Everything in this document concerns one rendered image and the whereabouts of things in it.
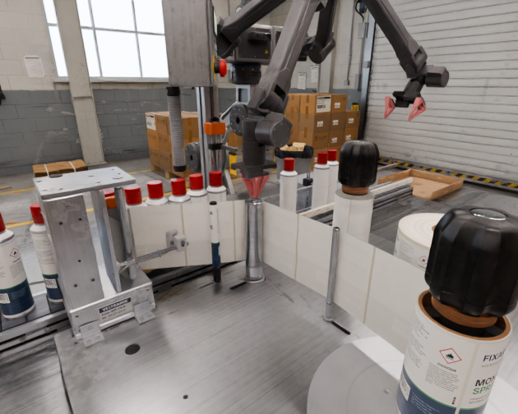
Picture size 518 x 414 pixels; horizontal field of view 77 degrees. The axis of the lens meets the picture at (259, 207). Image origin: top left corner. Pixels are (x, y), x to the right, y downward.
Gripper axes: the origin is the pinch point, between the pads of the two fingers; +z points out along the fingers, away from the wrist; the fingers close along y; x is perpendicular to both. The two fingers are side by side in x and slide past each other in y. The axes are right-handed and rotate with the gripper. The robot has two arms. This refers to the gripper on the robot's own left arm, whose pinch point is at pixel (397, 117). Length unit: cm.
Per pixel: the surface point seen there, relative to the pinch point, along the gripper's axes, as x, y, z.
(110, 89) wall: 42, -539, -26
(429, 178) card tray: 58, -4, -4
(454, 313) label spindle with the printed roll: -62, 57, 62
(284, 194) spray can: -31, -1, 50
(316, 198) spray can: -16.7, -1.1, 44.1
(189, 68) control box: -73, -5, 40
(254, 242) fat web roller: -51, 17, 66
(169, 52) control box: -78, -8, 40
